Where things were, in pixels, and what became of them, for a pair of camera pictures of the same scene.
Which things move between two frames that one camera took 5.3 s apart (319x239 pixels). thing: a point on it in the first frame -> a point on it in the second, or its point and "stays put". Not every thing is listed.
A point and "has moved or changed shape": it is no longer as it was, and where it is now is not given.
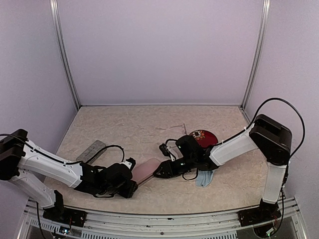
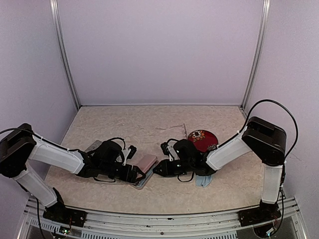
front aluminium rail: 222,225 stays put
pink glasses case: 144,170 has moved or changed shape
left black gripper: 128,192 -> 131,178
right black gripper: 166,166 stays put
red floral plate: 205,138 stays put
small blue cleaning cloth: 204,178 stays put
